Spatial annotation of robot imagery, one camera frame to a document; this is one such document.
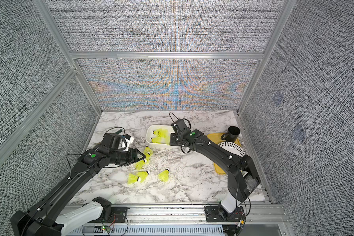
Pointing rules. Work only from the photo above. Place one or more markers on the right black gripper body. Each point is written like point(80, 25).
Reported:
point(175, 141)

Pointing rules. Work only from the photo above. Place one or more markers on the yellow shuttlecock three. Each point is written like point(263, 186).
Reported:
point(148, 152)

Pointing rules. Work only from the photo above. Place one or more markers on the yellow shuttlecock two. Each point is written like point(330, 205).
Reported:
point(159, 140)

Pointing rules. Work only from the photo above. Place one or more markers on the white plastic storage box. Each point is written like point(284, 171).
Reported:
point(149, 135)

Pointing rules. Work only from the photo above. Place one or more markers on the yellow shuttlecock one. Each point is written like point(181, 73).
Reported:
point(161, 132)

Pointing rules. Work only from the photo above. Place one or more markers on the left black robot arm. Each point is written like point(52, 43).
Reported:
point(41, 219)

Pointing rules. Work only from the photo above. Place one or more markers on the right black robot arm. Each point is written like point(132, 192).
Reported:
point(243, 177)

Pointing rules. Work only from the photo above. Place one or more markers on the yellow shuttlecock four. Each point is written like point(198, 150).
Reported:
point(140, 164)

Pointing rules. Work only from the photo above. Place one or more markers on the yellow shuttlecock eight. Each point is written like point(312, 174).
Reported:
point(139, 177)

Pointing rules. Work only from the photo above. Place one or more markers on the yellow shuttlecock seven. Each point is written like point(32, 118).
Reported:
point(164, 175)

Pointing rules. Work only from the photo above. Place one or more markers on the black mug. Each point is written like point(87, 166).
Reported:
point(231, 135)

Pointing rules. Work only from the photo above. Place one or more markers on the black dotted white plate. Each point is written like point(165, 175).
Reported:
point(233, 148)

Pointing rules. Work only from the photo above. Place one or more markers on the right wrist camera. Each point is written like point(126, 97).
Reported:
point(181, 126)

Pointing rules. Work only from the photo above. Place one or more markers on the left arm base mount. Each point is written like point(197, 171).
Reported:
point(117, 214)

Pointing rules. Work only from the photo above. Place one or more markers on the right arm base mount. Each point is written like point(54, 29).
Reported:
point(215, 214)

